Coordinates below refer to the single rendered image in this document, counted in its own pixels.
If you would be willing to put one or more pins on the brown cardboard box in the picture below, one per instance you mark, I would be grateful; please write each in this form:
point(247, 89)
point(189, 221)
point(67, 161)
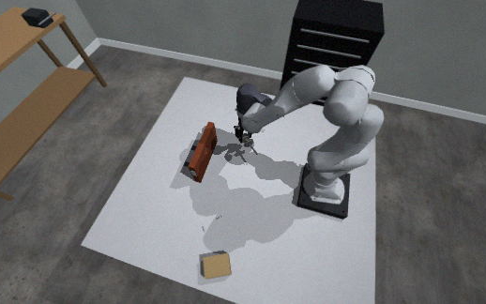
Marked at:
point(217, 265)

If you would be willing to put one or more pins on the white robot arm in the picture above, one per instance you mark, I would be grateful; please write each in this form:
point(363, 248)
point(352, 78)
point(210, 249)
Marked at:
point(347, 106)

